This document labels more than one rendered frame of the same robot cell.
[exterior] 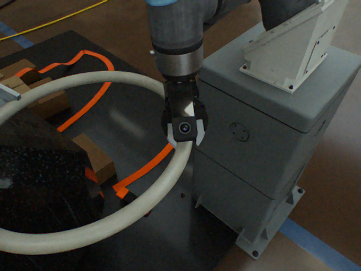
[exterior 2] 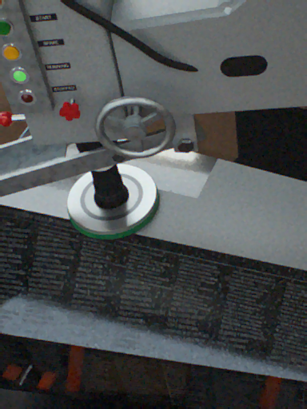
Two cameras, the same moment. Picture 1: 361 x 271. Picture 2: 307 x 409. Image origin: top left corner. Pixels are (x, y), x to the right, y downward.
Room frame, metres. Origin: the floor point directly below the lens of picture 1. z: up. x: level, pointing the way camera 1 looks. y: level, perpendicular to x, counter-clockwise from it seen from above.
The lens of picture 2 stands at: (1.82, 0.67, 2.07)
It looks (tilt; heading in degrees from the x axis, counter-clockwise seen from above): 47 degrees down; 168
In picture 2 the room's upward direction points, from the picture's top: 11 degrees counter-clockwise
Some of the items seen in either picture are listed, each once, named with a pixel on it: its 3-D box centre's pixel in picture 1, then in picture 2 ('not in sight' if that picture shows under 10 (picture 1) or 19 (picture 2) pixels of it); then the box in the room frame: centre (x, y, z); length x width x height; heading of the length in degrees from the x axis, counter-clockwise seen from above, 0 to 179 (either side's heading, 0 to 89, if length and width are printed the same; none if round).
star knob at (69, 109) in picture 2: not in sight; (70, 106); (0.78, 0.77, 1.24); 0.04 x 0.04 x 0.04; 67
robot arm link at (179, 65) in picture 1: (176, 55); not in sight; (0.46, 0.01, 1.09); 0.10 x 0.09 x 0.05; 97
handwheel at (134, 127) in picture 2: not in sight; (136, 115); (0.82, 0.88, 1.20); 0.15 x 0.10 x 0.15; 67
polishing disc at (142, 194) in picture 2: not in sight; (112, 197); (0.66, 0.81, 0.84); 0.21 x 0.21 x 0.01
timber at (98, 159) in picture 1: (91, 158); not in sight; (1.02, 0.52, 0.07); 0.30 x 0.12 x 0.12; 45
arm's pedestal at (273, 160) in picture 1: (256, 144); not in sight; (0.82, -0.33, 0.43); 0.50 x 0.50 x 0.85; 48
